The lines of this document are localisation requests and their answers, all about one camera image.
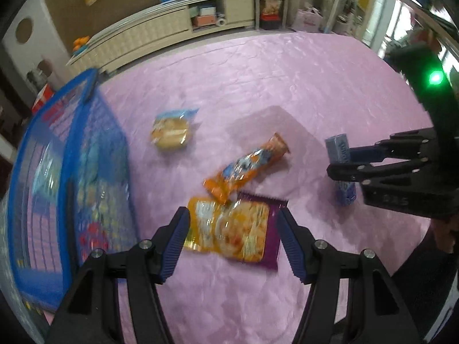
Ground blue snack packet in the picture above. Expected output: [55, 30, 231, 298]
[324, 134, 357, 206]

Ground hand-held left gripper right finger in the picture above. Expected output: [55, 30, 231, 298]
[276, 208, 422, 344]

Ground orange snack packet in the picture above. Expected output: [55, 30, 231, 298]
[204, 132, 290, 204]

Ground red paper bag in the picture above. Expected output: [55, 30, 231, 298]
[32, 83, 60, 115]

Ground white storage rack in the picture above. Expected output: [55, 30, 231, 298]
[253, 0, 291, 31]

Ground cream tv cabinet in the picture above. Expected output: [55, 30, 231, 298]
[66, 0, 257, 76]

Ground purple yellow snack packet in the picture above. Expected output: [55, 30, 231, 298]
[184, 191, 289, 271]

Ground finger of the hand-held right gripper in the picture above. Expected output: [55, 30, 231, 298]
[326, 152, 436, 184]
[349, 128, 436, 163]

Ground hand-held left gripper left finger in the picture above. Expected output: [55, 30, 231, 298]
[43, 208, 191, 344]

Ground wooden clothes rack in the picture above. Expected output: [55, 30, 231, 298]
[385, 0, 459, 54]

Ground blue handled mop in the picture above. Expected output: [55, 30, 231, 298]
[324, 0, 350, 34]

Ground white shopping bag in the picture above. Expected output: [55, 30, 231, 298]
[292, 5, 321, 32]

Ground boxes in cabinet shelf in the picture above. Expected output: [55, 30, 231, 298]
[190, 5, 217, 27]

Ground red snack pouch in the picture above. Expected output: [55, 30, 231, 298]
[79, 222, 112, 255]

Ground blue plastic basket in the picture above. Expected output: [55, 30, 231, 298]
[7, 68, 140, 312]

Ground small cake packet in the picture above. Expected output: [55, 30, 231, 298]
[150, 108, 199, 151]

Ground person's right hand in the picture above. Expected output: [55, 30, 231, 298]
[430, 218, 459, 255]

